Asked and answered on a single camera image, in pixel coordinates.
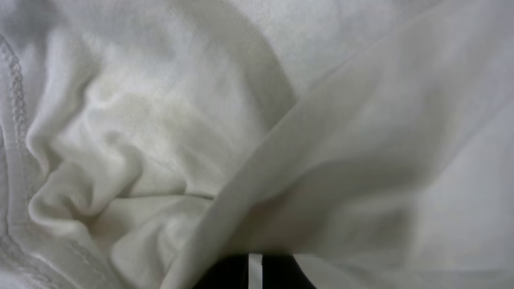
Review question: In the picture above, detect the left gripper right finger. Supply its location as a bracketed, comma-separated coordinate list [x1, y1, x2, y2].
[262, 254, 316, 289]

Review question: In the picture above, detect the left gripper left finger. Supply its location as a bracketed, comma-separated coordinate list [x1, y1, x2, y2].
[193, 254, 249, 289]

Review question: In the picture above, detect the white t-shirt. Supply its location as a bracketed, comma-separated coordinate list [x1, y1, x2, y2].
[1, 1, 513, 288]

